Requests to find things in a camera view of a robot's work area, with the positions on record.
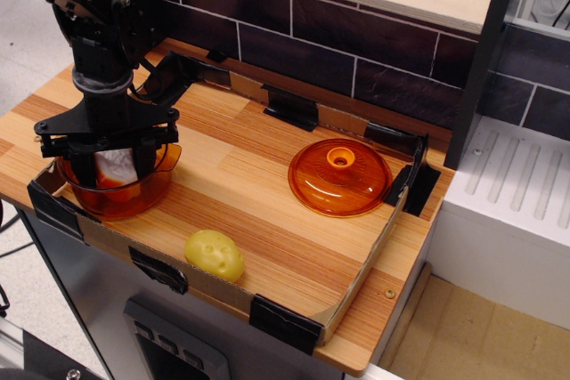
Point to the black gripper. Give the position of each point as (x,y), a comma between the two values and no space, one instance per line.
(110,122)

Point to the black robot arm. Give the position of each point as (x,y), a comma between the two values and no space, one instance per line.
(109,40)

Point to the orange transparent pot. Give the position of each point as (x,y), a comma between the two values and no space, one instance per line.
(131,199)

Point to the cardboard fence with black tape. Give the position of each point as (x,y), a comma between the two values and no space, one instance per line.
(310,279)

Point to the orange transparent pot lid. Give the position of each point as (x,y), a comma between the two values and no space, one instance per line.
(339,178)

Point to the yellow toy potato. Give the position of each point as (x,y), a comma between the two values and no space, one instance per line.
(215,253)

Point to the white sink drainboard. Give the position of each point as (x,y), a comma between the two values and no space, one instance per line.
(503,229)

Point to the dark upright post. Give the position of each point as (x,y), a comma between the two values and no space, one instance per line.
(465,122)

